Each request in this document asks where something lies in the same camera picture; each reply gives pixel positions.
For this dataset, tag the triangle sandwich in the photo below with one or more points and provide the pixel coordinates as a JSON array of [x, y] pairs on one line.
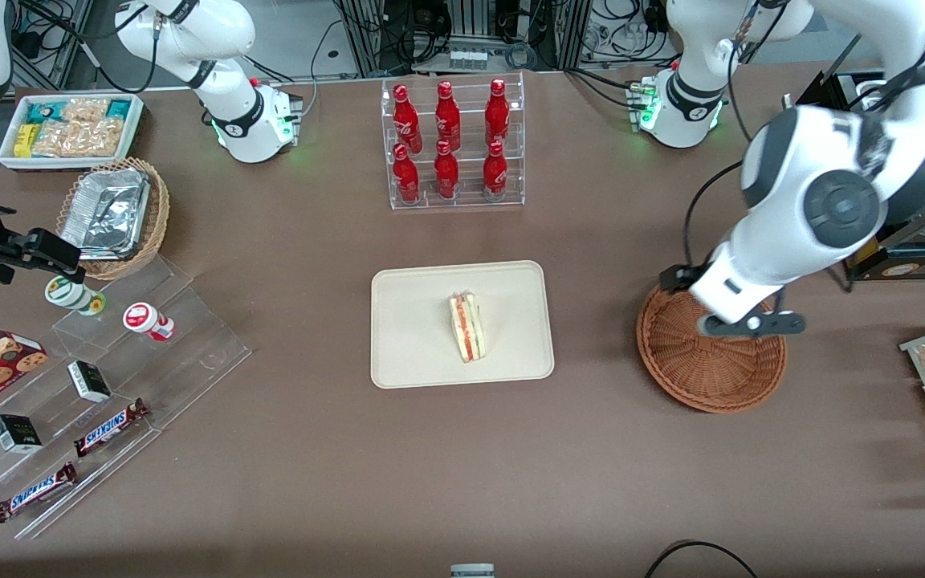
[[469, 329]]

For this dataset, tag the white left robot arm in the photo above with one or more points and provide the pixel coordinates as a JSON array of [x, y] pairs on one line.
[[768, 160]]

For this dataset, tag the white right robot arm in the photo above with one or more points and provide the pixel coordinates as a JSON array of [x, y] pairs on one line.
[[230, 120]]

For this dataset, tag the round brown wicker basket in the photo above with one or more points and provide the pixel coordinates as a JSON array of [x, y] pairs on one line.
[[711, 369]]

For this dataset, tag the wicker basket holding foil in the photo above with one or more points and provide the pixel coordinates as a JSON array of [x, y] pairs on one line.
[[159, 217]]

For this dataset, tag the beige rectangular tray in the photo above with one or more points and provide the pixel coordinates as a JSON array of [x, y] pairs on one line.
[[414, 321]]

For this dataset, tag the green white yogurt bottle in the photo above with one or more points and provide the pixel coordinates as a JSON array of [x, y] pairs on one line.
[[69, 293]]

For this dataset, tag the aluminium foil container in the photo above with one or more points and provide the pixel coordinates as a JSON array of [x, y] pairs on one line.
[[105, 209]]

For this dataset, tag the white snack box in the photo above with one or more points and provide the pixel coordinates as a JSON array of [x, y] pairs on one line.
[[6, 152]]

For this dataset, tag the red white yogurt bottle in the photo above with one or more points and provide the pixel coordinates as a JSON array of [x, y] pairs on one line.
[[141, 317]]

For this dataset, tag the yellow snack packet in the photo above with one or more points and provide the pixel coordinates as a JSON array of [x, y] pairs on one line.
[[25, 140]]

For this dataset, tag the clear cracker bag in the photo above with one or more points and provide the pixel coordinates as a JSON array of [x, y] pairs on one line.
[[77, 138], [85, 108]]

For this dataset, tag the small black box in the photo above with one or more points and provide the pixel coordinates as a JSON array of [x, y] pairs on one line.
[[89, 381], [17, 433]]

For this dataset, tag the teal snack packet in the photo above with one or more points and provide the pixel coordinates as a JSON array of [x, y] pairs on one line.
[[119, 108], [45, 112]]

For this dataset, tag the clear acrylic step display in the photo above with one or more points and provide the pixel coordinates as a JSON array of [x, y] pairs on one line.
[[189, 337]]

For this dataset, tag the black food warmer appliance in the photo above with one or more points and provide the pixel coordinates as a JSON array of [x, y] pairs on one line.
[[912, 261]]

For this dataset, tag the snickers chocolate bar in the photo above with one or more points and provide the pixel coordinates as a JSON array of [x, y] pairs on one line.
[[35, 492], [109, 428]]

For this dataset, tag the red cola bottle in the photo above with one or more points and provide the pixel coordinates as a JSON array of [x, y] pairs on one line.
[[495, 172], [447, 116], [406, 178], [497, 112], [446, 172], [406, 120]]

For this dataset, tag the clear acrylic bottle rack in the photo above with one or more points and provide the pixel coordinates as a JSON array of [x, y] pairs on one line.
[[426, 201]]

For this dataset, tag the white power strip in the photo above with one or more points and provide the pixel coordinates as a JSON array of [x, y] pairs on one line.
[[466, 58]]

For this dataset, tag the small grey device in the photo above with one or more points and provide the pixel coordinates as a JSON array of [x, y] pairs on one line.
[[472, 571]]

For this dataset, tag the aluminium frame rack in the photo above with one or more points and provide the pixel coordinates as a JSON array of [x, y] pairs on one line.
[[362, 40]]

